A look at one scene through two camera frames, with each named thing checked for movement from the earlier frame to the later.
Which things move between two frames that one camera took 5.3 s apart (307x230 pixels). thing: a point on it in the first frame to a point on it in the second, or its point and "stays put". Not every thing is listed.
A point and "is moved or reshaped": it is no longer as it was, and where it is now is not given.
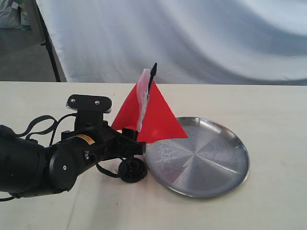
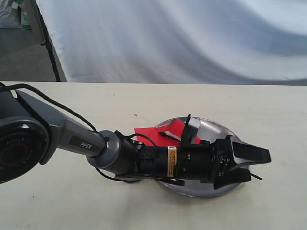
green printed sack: x=25 y=24 stays put
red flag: x=147 y=111 is moved or reshaped
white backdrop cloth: x=262 y=42 stays put
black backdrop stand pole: x=48 y=42 stays put
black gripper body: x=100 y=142 to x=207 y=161
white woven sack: x=9 y=17 stays put
